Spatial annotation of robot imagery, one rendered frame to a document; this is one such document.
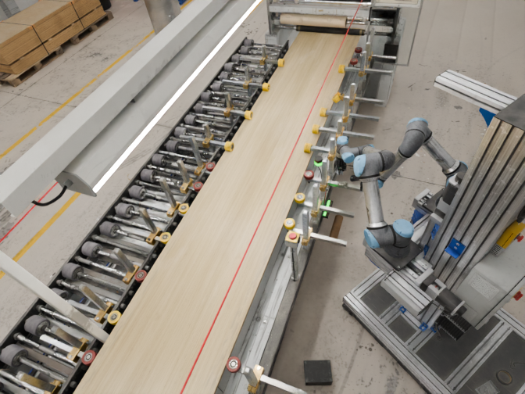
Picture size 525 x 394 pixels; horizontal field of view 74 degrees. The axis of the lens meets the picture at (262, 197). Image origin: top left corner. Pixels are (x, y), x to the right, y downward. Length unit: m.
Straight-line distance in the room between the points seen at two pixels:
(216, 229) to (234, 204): 0.26
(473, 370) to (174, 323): 2.04
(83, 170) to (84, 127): 0.11
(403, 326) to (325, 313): 0.63
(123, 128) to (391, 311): 2.46
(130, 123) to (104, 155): 0.13
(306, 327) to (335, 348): 0.27
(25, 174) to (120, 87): 0.34
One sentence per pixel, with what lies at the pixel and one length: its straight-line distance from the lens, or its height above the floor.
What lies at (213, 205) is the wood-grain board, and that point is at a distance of 2.72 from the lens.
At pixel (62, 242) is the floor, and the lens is 4.35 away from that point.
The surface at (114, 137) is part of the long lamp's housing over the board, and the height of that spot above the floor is 2.37.
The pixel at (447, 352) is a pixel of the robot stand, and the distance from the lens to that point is 3.03.
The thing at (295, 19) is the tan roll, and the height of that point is 1.07.
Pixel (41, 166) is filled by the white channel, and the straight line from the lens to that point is 0.92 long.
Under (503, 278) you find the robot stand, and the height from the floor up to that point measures 1.23.
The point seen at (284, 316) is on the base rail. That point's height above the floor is 0.70.
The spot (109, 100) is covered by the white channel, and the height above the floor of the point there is 2.46.
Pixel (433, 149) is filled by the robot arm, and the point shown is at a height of 1.40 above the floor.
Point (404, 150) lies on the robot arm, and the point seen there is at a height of 1.46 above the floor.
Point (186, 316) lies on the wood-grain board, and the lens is 2.31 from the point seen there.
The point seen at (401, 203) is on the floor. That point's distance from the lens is 3.90.
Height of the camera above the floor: 2.96
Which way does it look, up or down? 50 degrees down
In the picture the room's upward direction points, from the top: 9 degrees counter-clockwise
